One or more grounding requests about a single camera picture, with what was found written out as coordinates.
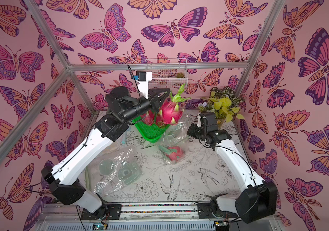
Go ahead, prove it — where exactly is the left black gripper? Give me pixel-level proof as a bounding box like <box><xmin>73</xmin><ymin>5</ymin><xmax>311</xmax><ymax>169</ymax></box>
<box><xmin>121</xmin><ymin>89</ymin><xmax>169</xmax><ymax>126</ymax></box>

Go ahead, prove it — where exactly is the pink dragon fruit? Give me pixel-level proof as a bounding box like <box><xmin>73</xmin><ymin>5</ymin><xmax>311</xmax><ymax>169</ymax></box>
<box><xmin>141</xmin><ymin>110</ymin><xmax>155</xmax><ymax>126</ymax></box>
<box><xmin>158</xmin><ymin>145</ymin><xmax>185</xmax><ymax>164</ymax></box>
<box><xmin>156</xmin><ymin>121</ymin><xmax>167</xmax><ymax>129</ymax></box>
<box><xmin>156</xmin><ymin>84</ymin><xmax>190</xmax><ymax>126</ymax></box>

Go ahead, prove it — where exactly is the clear green zip-top bag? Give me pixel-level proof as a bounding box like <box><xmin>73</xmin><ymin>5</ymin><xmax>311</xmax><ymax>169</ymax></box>
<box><xmin>85</xmin><ymin>148</ymin><xmax>142</xmax><ymax>197</ymax></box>

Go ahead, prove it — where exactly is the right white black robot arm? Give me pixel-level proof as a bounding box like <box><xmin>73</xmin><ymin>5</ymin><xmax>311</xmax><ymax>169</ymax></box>
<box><xmin>187</xmin><ymin>113</ymin><xmax>278</xmax><ymax>224</ymax></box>

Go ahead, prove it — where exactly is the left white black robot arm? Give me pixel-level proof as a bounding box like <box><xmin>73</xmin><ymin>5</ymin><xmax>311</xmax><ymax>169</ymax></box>
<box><xmin>41</xmin><ymin>87</ymin><xmax>170</xmax><ymax>219</ymax></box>

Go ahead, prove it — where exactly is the green plastic basket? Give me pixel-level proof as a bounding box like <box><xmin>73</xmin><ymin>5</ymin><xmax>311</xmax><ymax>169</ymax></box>
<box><xmin>133</xmin><ymin>116</ymin><xmax>170</xmax><ymax>143</ymax></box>

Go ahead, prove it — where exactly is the potted plant in amber vase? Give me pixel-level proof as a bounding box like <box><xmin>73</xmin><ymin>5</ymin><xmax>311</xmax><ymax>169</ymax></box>
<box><xmin>198</xmin><ymin>87</ymin><xmax>244</xmax><ymax>128</ymax></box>

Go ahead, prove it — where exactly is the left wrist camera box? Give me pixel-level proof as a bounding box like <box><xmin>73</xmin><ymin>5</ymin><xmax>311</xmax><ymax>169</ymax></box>
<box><xmin>134</xmin><ymin>71</ymin><xmax>152</xmax><ymax>99</ymax></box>

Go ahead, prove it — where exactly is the white wire wall basket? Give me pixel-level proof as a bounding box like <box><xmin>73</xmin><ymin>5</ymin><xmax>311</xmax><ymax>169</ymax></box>
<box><xmin>145</xmin><ymin>55</ymin><xmax>188</xmax><ymax>89</ymax></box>

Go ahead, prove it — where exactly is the small succulent in wire basket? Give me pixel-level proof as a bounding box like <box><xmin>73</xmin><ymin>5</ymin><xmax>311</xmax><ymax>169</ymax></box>
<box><xmin>175</xmin><ymin>72</ymin><xmax>185</xmax><ymax>79</ymax></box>

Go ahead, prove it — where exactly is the metal base rail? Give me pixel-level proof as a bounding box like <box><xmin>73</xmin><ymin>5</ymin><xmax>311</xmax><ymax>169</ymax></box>
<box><xmin>34</xmin><ymin>202</ymin><xmax>284</xmax><ymax>231</ymax></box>

